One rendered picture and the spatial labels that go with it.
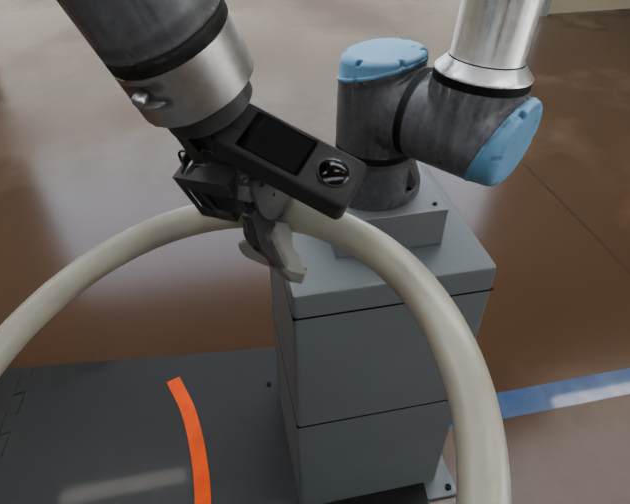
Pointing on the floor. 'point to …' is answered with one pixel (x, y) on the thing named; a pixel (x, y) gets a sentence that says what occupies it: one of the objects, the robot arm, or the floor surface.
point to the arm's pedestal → (369, 367)
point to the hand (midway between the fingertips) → (315, 252)
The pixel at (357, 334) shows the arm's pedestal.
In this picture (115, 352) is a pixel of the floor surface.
